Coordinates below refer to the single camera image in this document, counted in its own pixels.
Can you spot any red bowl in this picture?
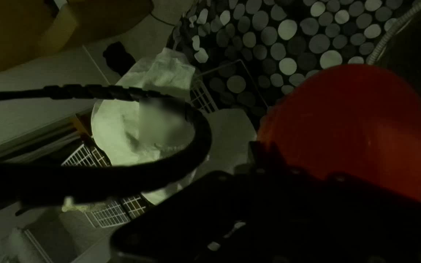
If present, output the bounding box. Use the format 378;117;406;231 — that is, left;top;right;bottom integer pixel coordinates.
257;64;421;201

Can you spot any black grey dotted bedspread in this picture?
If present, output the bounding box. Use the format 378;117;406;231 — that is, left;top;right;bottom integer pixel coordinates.
168;0;413;121

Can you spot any white crumpled cloth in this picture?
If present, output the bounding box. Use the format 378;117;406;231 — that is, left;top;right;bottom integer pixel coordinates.
90;48;255;204

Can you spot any black object on floor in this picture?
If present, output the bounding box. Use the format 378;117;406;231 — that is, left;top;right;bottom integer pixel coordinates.
102;42;136;76

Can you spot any brown cardboard box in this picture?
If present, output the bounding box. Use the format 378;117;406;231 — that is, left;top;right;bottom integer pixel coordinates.
0;0;153;71

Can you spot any white wire shelf stand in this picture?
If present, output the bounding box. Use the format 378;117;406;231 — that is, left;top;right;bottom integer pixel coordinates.
61;77;217;228

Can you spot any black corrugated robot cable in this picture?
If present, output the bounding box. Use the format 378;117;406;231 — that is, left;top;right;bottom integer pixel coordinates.
0;83;213;206

